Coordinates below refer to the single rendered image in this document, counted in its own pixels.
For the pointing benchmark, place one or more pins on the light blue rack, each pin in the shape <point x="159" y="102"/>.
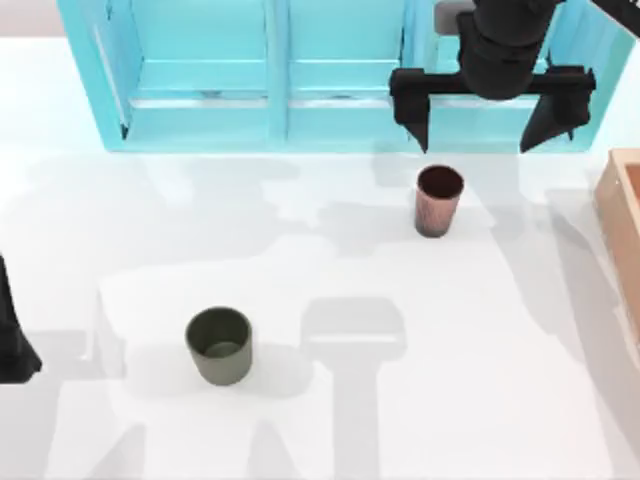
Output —
<point x="210" y="75"/>

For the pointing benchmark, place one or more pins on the pink cup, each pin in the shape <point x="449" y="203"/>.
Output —
<point x="436" y="212"/>

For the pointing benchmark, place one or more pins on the salmon-coloured shallow box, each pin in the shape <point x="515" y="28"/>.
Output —
<point x="617" y="220"/>

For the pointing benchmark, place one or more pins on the pale grey rounded box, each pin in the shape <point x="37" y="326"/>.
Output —
<point x="446" y="20"/>

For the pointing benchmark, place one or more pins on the dark green cup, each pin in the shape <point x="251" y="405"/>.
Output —
<point x="220" y="360"/>

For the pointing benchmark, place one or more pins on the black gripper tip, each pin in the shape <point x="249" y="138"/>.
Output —
<point x="11" y="350"/>

